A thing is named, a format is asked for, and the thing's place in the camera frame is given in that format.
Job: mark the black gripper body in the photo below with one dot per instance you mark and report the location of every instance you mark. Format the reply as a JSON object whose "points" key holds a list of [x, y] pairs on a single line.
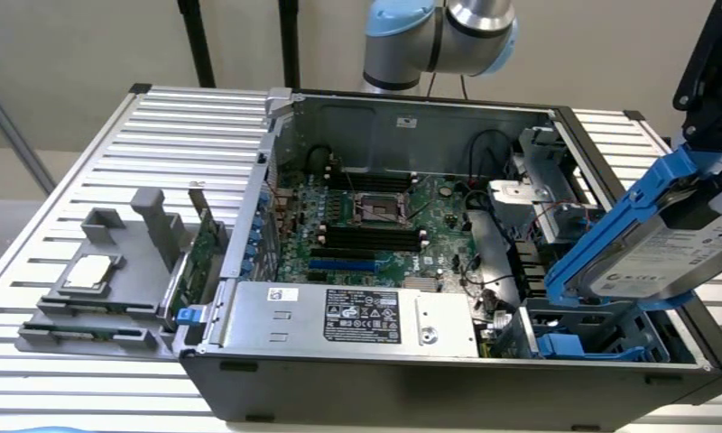
{"points": [[713, 67]]}

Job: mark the hard disk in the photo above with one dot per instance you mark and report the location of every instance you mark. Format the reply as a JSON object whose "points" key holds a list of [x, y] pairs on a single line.
{"points": [[644, 252]]}

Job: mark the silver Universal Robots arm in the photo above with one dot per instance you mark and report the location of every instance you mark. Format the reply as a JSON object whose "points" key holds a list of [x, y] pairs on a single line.
{"points": [[433, 40]]}

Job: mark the grey metal disk cage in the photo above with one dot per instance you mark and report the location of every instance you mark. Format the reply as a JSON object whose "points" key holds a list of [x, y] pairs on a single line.
{"points": [[536, 198]]}

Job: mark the disk bay with blue tray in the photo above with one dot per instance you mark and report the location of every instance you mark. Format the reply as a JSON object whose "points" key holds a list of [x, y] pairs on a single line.
{"points": [[578, 343]]}

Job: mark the black table corner cap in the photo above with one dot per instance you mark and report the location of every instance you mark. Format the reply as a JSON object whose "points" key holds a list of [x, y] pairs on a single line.
{"points": [[636, 115], [139, 89]]}

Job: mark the small silver chipset heatsink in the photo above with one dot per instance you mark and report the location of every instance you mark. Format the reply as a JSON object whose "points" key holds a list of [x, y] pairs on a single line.
{"points": [[426, 284]]}

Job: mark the green motherboard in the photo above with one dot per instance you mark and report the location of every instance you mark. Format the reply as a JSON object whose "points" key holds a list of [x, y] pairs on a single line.
{"points": [[397, 261]]}

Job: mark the CPU socket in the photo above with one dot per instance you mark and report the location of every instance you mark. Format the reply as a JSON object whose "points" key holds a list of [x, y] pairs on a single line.
{"points": [[381, 208]]}

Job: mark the black RAM slot bank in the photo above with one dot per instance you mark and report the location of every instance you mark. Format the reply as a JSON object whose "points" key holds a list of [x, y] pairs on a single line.
{"points": [[373, 236], [370, 181]]}

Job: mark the black open PC case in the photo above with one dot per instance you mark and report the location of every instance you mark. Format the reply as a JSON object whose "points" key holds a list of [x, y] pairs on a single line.
{"points": [[433, 388]]}

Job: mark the blue expansion slot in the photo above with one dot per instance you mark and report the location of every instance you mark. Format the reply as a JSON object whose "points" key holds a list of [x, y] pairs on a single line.
{"points": [[343, 265]]}

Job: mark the short black expansion slot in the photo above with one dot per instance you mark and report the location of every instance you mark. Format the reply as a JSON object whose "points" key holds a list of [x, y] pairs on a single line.
{"points": [[339, 276]]}

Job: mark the silver power supply unit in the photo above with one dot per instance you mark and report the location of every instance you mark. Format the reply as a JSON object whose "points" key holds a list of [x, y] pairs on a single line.
{"points": [[313, 320]]}

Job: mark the black stand leg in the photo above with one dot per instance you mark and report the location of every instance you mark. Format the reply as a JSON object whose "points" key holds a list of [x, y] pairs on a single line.
{"points": [[198, 45], [289, 45]]}

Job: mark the green graphics card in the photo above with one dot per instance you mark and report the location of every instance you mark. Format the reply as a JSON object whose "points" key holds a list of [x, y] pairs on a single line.
{"points": [[207, 252]]}

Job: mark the blue case latch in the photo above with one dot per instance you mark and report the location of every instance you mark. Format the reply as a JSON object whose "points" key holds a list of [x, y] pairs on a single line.
{"points": [[191, 315]]}

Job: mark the grey parts rack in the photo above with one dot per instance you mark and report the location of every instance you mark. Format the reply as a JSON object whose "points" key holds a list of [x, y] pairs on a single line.
{"points": [[138, 270]]}

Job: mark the silver CPU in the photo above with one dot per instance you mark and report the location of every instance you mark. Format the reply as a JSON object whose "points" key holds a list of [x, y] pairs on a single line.
{"points": [[90, 270]]}

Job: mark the green RAM stick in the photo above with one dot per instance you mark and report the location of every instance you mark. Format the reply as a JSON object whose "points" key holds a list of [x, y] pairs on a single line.
{"points": [[96, 308], [82, 334]]}

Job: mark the grey metal pole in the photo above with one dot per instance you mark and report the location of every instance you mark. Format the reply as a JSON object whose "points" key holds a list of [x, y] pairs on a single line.
{"points": [[12, 131]]}

